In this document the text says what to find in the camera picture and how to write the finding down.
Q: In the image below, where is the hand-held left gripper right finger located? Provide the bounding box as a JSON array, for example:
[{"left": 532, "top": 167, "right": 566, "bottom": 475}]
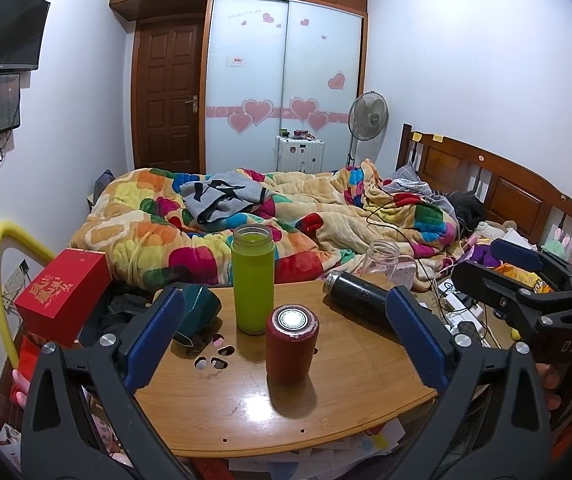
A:
[{"left": 387, "top": 286, "right": 553, "bottom": 480}]

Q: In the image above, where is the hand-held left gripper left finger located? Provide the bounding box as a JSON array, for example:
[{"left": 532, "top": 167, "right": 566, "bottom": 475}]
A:
[{"left": 20, "top": 286, "right": 194, "bottom": 480}]

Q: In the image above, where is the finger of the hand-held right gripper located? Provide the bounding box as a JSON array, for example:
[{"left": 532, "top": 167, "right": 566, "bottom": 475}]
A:
[
  {"left": 453, "top": 261, "right": 572, "bottom": 329},
  {"left": 490, "top": 238, "right": 572, "bottom": 295}
]

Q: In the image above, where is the red cup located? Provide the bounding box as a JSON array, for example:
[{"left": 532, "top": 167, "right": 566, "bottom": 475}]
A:
[{"left": 265, "top": 304, "right": 320, "bottom": 387}]

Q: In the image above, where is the person's right hand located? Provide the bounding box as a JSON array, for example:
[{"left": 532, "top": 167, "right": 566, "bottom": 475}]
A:
[{"left": 538, "top": 363, "right": 563, "bottom": 412}]

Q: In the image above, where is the orange snack bag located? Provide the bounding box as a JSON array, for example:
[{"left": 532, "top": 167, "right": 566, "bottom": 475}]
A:
[{"left": 496, "top": 260, "right": 554, "bottom": 295}]

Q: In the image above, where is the white power strip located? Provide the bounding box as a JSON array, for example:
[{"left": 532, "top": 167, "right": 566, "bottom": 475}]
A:
[{"left": 436, "top": 280, "right": 487, "bottom": 333}]

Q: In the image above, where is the green plush toy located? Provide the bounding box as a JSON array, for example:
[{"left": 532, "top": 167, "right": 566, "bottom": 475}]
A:
[{"left": 541, "top": 227, "right": 572, "bottom": 261}]

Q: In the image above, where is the dark green mug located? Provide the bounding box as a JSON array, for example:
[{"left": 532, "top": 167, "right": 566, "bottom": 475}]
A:
[{"left": 166, "top": 283, "right": 223, "bottom": 348}]

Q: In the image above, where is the dark cloth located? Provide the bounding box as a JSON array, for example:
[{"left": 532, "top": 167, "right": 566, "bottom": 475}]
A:
[{"left": 446, "top": 191, "right": 488, "bottom": 233}]

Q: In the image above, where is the black thermos bottle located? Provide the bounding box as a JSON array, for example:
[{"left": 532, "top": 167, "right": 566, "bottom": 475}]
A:
[{"left": 322, "top": 271, "right": 401, "bottom": 331}]

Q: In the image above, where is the wooden bed headboard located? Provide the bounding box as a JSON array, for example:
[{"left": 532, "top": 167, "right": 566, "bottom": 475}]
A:
[{"left": 395, "top": 123, "right": 572, "bottom": 251}]

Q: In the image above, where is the clear glass jar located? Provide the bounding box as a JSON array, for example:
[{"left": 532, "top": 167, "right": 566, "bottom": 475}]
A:
[{"left": 362, "top": 240, "right": 401, "bottom": 277}]

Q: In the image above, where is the red gift box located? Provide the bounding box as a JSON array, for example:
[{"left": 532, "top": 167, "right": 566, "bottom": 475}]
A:
[{"left": 14, "top": 248, "right": 112, "bottom": 348}]

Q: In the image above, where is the green bottle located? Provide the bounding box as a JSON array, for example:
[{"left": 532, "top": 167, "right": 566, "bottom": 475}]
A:
[{"left": 231, "top": 225, "right": 277, "bottom": 336}]

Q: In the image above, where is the striped grey pillow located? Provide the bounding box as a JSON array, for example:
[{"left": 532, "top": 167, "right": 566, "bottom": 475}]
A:
[{"left": 383, "top": 162, "right": 447, "bottom": 201}]

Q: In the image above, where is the grey and black garment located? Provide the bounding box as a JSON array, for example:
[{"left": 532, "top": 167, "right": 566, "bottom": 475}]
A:
[{"left": 179, "top": 171, "right": 277, "bottom": 225}]

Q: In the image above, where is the colourful patchwork blanket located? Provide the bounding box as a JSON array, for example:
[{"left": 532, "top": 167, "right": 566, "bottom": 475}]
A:
[{"left": 68, "top": 159, "right": 462, "bottom": 293}]

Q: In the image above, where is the yellow foam tube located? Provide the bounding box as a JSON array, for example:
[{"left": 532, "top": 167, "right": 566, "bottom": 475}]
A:
[{"left": 0, "top": 221, "right": 56, "bottom": 371}]

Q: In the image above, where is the standing electric fan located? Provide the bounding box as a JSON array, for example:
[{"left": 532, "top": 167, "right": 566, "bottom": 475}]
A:
[{"left": 344, "top": 91, "right": 390, "bottom": 168}]

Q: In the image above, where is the white suitcase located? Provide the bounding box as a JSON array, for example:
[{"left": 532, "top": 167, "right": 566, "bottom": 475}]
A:
[{"left": 274, "top": 130, "right": 326, "bottom": 173}]

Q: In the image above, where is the brown wooden door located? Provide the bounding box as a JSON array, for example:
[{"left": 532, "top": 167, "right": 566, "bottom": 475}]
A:
[{"left": 130, "top": 16, "right": 207, "bottom": 175}]

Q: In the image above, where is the wardrobe with heart stickers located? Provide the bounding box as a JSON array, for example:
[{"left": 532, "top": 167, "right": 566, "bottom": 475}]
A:
[{"left": 109, "top": 0, "right": 369, "bottom": 175}]

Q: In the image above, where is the black cable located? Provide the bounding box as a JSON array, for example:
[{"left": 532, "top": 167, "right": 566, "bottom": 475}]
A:
[{"left": 363, "top": 180, "right": 439, "bottom": 266}]

